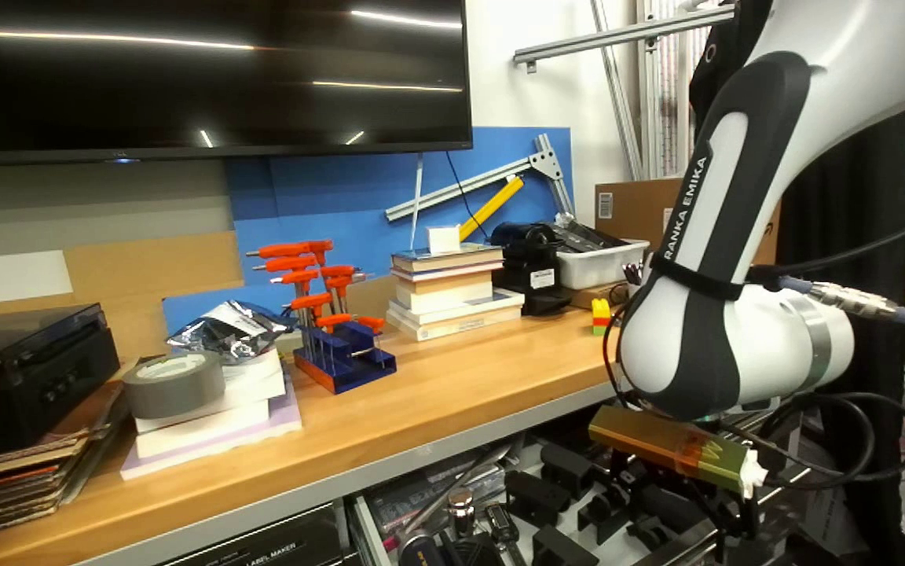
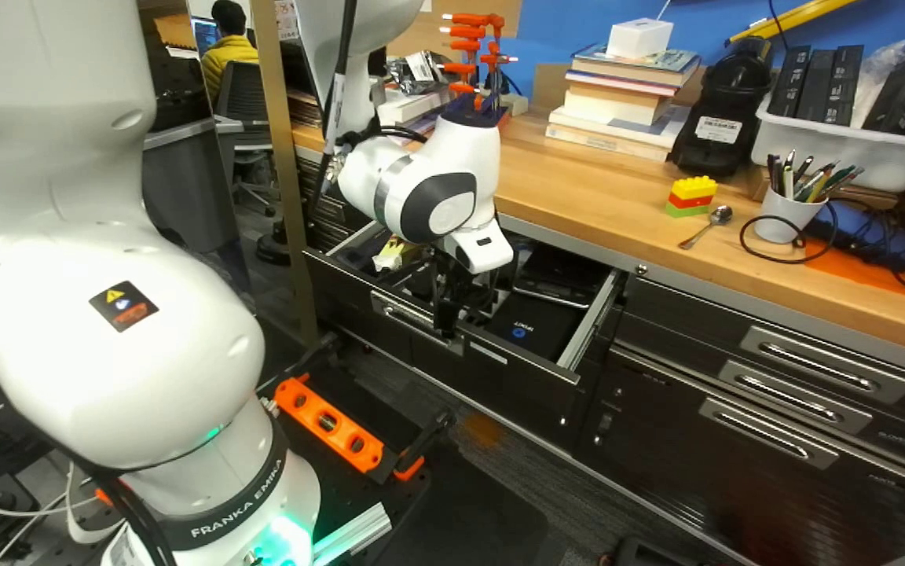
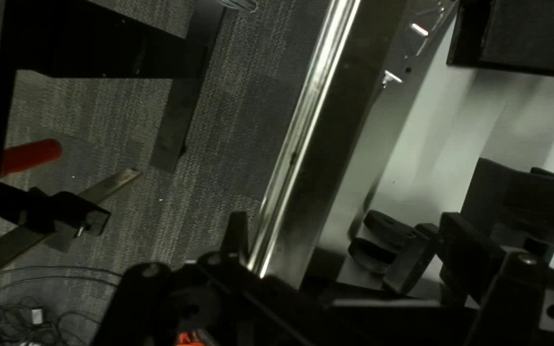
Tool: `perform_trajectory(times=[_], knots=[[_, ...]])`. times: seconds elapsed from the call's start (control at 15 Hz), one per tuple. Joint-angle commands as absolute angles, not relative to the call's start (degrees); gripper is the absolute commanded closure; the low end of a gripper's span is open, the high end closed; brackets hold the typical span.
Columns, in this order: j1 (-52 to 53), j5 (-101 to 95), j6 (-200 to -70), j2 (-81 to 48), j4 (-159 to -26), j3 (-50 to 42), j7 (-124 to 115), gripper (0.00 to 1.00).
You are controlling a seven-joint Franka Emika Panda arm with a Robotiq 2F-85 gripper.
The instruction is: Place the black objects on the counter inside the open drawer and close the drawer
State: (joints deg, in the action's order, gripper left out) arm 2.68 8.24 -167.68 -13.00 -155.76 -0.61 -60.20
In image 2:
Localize black clamp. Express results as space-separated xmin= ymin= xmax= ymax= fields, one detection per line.
xmin=392 ymin=405 xmax=459 ymax=489

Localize metal spoon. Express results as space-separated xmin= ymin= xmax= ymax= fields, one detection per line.
xmin=677 ymin=202 xmax=735 ymax=253

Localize blue power drill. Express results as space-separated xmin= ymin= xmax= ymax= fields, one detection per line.
xmin=814 ymin=199 xmax=905 ymax=271

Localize dark office chair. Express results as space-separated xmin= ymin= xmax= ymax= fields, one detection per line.
xmin=213 ymin=61 xmax=279 ymax=160

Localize silver foil bag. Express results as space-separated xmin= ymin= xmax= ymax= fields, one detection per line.
xmin=385 ymin=49 xmax=455 ymax=92

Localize black steel tool drawer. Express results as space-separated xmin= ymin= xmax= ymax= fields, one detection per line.
xmin=304 ymin=214 xmax=627 ymax=424

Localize thick black cable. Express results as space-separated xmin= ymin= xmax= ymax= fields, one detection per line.
xmin=0 ymin=342 xmax=194 ymax=566

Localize small blue computer screen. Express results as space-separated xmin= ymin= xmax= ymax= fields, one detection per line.
xmin=187 ymin=12 xmax=224 ymax=56

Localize yellow red green toy brick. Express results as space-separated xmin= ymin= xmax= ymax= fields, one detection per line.
xmin=663 ymin=172 xmax=723 ymax=222

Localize orange spirit level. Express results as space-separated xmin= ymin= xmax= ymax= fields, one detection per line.
xmin=270 ymin=376 xmax=431 ymax=489

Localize person in yellow shirt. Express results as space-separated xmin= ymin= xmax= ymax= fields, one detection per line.
xmin=198 ymin=0 xmax=265 ymax=100

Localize black drawer steel handle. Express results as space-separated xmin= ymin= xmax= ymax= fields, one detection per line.
xmin=596 ymin=388 xmax=905 ymax=507
xmin=618 ymin=269 xmax=905 ymax=420
xmin=608 ymin=342 xmax=905 ymax=467

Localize blue foam board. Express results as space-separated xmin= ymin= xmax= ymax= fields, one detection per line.
xmin=518 ymin=0 xmax=905 ymax=71

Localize clear plastic bar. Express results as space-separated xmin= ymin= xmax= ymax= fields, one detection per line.
xmin=308 ymin=499 xmax=397 ymax=566

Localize thin black cable loop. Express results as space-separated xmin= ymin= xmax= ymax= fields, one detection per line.
xmin=735 ymin=209 xmax=905 ymax=294

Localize blue hex key stand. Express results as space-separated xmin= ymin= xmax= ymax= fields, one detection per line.
xmin=466 ymin=82 xmax=529 ymax=118

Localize black box blue logo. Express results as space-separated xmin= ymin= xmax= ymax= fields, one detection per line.
xmin=497 ymin=296 xmax=595 ymax=367

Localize yellow spirit level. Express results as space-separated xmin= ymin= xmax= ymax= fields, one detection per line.
xmin=728 ymin=0 xmax=860 ymax=49

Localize white plastic bin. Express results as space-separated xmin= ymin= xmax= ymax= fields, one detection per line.
xmin=753 ymin=97 xmax=905 ymax=195

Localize small white box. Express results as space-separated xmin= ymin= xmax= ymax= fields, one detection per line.
xmin=608 ymin=15 xmax=677 ymax=64

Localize dark grey partition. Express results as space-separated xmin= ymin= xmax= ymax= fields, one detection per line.
xmin=137 ymin=118 xmax=256 ymax=266

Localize brown wooden post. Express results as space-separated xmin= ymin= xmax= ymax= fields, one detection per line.
xmin=249 ymin=0 xmax=325 ymax=348

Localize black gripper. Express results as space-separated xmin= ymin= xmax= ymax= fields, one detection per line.
xmin=431 ymin=263 xmax=514 ymax=342

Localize dark cover book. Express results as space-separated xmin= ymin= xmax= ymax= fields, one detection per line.
xmin=568 ymin=46 xmax=707 ymax=80

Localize gold camera box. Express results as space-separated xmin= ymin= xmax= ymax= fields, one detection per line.
xmin=371 ymin=235 xmax=423 ymax=276

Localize black device on bench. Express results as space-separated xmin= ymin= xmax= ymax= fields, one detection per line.
xmin=667 ymin=49 xmax=776 ymax=179

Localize assorted pens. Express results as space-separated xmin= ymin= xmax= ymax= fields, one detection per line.
xmin=763 ymin=152 xmax=868 ymax=205

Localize orange paper sheet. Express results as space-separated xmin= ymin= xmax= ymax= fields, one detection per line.
xmin=804 ymin=245 xmax=905 ymax=303

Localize white pen cup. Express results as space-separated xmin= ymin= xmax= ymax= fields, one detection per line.
xmin=757 ymin=185 xmax=831 ymax=248

